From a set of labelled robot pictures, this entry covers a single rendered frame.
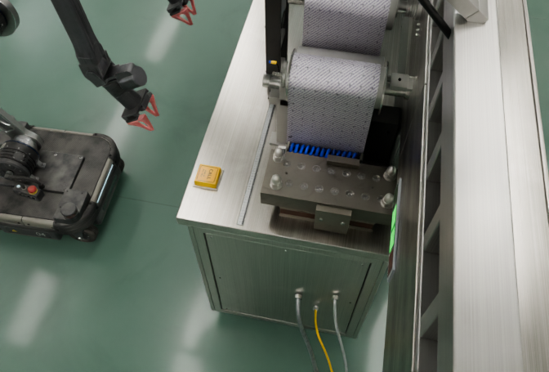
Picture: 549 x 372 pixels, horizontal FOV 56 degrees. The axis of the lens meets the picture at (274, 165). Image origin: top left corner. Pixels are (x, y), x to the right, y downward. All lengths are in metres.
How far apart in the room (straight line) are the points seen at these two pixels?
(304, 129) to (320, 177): 0.15
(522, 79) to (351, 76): 0.41
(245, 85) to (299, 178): 0.55
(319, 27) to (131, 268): 1.53
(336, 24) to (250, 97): 0.49
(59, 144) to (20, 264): 0.60
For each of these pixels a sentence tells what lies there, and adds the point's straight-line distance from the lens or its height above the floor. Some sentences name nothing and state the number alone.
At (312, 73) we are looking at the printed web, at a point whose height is 1.30.
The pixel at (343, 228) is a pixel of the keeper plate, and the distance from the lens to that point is 1.53.
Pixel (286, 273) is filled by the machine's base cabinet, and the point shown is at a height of 0.63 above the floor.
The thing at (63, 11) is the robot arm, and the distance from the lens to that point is 1.41.
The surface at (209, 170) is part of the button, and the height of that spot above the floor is 0.92.
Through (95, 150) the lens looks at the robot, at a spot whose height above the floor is 0.24.
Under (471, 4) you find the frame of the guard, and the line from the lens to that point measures 1.03.
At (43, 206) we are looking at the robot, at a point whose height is 0.24.
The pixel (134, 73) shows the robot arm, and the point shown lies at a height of 1.26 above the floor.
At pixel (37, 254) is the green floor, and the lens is 2.77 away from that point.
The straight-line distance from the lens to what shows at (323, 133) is 1.53.
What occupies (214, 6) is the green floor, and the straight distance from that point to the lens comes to 3.75.
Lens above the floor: 2.28
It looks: 55 degrees down
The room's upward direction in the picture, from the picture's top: straight up
